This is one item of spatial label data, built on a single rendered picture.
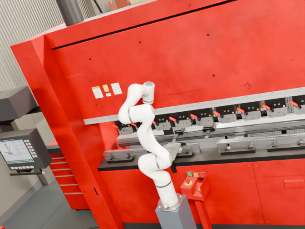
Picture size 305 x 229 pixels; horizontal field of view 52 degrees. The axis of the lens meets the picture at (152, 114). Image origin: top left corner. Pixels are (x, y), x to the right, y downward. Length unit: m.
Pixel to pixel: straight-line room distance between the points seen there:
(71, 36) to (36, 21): 2.99
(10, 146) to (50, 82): 0.69
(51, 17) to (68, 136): 3.34
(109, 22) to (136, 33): 0.24
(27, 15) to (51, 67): 2.82
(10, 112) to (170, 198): 1.53
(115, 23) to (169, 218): 1.57
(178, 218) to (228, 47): 1.31
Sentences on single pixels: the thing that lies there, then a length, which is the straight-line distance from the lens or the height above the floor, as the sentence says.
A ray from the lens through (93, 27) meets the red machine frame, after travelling 2.79.
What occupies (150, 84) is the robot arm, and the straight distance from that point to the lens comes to 2.32.
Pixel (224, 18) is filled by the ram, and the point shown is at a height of 2.04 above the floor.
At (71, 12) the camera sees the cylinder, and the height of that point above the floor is 2.39.
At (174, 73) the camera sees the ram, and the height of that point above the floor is 1.70.
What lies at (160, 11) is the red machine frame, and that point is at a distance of 2.53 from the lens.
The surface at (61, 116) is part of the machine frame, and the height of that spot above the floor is 1.55.
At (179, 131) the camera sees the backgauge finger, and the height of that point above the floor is 1.02.
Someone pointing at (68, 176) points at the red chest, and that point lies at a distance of 4.09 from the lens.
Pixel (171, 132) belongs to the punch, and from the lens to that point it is 2.98.
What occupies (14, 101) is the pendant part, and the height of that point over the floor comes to 1.90.
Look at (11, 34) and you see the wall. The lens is 5.48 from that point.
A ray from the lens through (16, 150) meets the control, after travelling 3.11.
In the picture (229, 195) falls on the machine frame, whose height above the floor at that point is 0.47.
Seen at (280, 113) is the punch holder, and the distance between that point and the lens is 2.71.
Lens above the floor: 2.48
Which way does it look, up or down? 23 degrees down
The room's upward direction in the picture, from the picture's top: 19 degrees counter-clockwise
